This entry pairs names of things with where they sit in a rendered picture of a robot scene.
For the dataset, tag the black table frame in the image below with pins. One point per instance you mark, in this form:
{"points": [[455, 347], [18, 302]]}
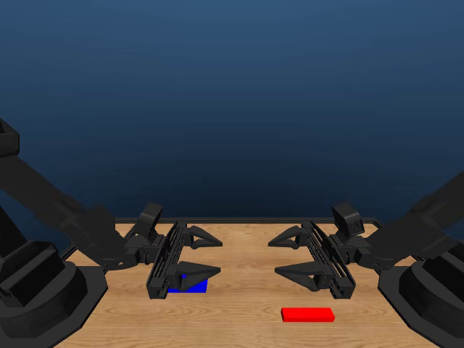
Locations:
{"points": [[253, 220]]}

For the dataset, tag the thin red peg bar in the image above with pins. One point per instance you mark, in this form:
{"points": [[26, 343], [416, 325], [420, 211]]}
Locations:
{"points": [[308, 314]]}

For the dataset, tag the blue hollow socket block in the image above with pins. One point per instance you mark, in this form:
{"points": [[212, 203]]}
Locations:
{"points": [[200, 288]]}

